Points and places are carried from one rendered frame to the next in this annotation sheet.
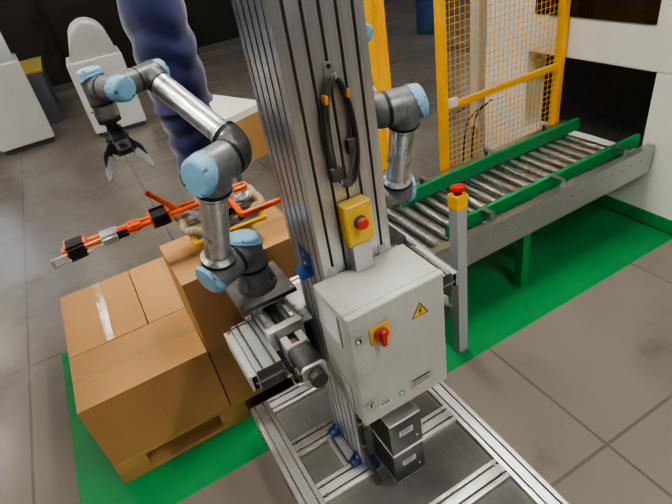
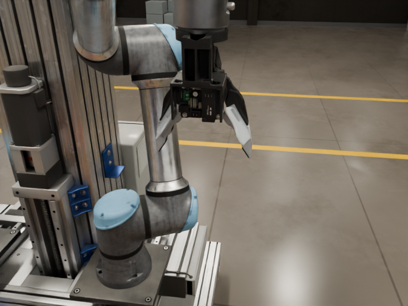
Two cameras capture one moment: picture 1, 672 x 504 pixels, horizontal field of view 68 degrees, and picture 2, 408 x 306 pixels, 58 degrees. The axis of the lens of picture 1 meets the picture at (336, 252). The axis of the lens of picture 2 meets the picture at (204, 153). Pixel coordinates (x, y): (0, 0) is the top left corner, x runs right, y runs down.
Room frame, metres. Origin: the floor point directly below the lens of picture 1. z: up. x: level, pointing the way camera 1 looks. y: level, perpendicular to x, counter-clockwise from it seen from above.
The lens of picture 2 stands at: (2.06, 0.91, 1.80)
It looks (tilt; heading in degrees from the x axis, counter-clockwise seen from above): 28 degrees down; 212
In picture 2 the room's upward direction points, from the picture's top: straight up
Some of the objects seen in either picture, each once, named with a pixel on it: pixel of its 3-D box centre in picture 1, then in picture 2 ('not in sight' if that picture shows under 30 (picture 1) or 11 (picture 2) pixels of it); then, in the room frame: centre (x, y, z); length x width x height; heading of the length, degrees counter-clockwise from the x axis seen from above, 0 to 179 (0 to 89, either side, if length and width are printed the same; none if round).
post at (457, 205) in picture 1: (459, 279); not in sight; (1.99, -0.59, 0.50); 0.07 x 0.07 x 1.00; 24
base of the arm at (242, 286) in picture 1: (254, 274); (122, 254); (1.53, 0.31, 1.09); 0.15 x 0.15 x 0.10
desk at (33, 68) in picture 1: (29, 93); not in sight; (8.79, 4.48, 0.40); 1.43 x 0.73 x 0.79; 22
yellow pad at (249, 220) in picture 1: (227, 224); not in sight; (1.97, 0.45, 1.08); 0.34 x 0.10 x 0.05; 113
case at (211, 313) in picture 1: (240, 272); not in sight; (2.06, 0.48, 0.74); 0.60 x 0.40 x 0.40; 115
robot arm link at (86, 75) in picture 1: (96, 86); not in sight; (1.62, 0.63, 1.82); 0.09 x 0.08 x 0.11; 50
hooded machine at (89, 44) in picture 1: (100, 75); not in sight; (7.41, 2.74, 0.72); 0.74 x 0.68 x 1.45; 113
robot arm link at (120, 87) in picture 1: (119, 86); not in sight; (1.57, 0.54, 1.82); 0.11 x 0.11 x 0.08; 50
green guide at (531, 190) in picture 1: (555, 183); not in sight; (2.58, -1.37, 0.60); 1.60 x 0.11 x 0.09; 114
